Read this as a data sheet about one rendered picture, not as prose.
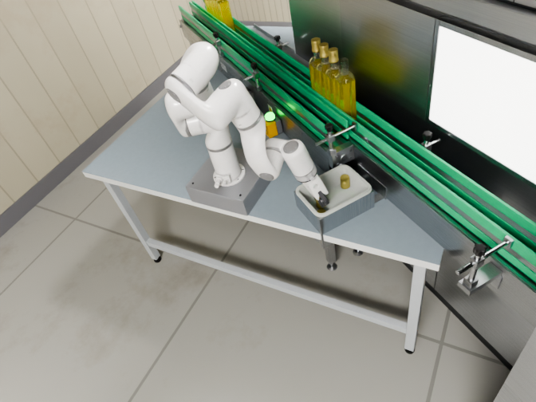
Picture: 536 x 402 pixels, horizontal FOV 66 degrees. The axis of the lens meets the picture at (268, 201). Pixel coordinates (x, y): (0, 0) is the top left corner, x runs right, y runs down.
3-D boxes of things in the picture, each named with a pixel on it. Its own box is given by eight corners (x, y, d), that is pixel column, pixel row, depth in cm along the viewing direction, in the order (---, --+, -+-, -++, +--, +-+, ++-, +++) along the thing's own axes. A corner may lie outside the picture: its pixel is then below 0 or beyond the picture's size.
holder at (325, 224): (387, 199, 147) (387, 183, 141) (321, 235, 141) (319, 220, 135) (357, 174, 158) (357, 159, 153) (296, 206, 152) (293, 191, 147)
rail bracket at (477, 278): (502, 285, 113) (523, 232, 97) (455, 316, 109) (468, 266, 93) (488, 273, 116) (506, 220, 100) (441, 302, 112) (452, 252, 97)
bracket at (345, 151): (355, 159, 155) (354, 145, 150) (334, 170, 153) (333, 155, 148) (349, 155, 157) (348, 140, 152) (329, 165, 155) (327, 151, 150)
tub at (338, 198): (375, 206, 145) (375, 188, 139) (321, 234, 140) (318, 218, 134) (346, 179, 157) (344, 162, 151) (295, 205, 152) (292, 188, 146)
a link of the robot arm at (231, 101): (230, 99, 127) (199, 135, 124) (191, 43, 112) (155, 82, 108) (266, 109, 116) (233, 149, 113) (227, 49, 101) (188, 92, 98)
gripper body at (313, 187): (322, 172, 130) (333, 192, 138) (305, 155, 137) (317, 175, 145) (303, 187, 130) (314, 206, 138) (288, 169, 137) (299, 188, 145)
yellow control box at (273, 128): (283, 133, 185) (281, 119, 180) (269, 139, 184) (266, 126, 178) (276, 126, 190) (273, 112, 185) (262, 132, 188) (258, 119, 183)
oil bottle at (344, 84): (357, 122, 159) (356, 72, 145) (344, 128, 158) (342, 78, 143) (348, 116, 163) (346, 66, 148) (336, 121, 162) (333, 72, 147)
